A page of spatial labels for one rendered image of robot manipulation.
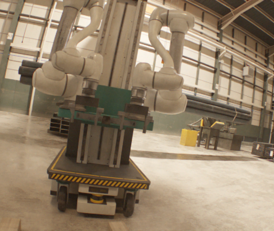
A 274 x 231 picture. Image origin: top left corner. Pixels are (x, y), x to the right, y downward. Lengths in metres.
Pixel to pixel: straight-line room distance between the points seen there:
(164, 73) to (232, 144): 7.38
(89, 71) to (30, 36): 9.58
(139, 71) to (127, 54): 0.51
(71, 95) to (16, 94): 8.76
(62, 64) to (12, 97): 9.09
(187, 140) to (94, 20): 6.24
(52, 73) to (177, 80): 0.75
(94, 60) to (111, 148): 0.76
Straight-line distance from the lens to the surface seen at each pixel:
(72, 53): 1.09
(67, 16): 1.39
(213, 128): 7.27
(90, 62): 1.11
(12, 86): 10.13
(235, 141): 8.52
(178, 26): 1.46
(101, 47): 1.64
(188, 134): 7.15
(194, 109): 4.86
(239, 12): 14.15
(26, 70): 3.91
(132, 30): 1.72
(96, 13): 1.39
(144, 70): 1.15
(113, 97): 1.53
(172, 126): 11.65
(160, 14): 1.50
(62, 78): 1.34
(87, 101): 1.12
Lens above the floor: 0.74
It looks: 1 degrees up
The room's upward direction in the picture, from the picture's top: 9 degrees clockwise
